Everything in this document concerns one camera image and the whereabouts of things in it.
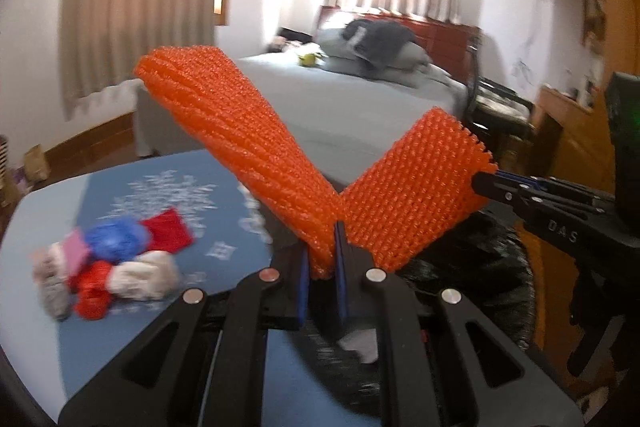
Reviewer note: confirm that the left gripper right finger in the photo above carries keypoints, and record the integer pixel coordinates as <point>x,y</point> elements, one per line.
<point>442,363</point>

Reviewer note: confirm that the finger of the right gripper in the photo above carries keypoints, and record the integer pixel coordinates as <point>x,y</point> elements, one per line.
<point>564,203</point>
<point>517,179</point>

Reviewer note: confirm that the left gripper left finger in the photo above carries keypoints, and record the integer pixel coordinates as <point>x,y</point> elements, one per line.
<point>202,361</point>

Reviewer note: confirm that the white tissue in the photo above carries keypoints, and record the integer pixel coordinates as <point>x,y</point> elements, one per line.
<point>150,276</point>

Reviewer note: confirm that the red white plastic bag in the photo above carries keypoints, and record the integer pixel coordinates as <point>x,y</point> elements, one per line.
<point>92,297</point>

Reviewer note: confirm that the blue plastic bag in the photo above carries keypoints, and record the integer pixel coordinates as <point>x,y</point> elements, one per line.
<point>117,240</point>

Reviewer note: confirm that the red sock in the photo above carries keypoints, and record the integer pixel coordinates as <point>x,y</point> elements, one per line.
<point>167,232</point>

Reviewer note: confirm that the pink paper piece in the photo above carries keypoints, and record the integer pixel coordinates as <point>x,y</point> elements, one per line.
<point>76,252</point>

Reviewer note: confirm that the black trash bin with bag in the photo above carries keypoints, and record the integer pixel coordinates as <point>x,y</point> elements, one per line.
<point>482,257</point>

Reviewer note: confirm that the wooden desk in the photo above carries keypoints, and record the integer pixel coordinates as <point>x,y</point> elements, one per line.
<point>591,39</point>

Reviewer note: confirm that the black office chair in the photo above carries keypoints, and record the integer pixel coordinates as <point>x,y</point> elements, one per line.
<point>495,113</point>

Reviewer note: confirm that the blue patterned table cloth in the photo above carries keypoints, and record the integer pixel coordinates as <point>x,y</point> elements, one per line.
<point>89,262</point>

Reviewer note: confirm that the red wooden headboard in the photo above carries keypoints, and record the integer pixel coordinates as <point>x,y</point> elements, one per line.
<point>451,46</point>

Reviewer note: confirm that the grey pillow stack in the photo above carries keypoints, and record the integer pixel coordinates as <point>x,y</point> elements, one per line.
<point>397,61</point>

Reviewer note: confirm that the grey covered bed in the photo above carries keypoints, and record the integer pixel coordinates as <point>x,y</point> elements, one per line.
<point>344,123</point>

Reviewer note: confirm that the dark grey blanket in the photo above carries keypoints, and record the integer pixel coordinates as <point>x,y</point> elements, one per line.
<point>376,43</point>

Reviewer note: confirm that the brown paper bag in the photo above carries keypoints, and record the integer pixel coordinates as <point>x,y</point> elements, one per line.
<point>36,166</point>

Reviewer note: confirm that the yellow green plush toy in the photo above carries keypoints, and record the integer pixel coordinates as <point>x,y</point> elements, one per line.
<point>310,60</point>

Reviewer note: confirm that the black bag behind bed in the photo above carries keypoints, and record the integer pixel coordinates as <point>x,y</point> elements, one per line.
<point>287,37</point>

